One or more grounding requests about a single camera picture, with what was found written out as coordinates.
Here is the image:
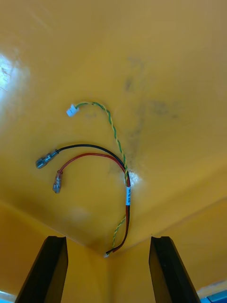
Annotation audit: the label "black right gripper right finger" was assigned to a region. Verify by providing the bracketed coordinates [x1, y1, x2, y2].
[148, 236, 201, 303]

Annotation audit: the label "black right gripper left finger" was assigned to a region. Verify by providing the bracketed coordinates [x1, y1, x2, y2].
[14, 235, 69, 303]

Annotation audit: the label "red black green-yellow wire harness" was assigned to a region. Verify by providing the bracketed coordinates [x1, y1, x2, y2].
[35, 101, 131, 258]

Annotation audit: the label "yellow-orange plastic bin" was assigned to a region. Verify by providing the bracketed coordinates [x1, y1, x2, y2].
[0, 0, 227, 303]

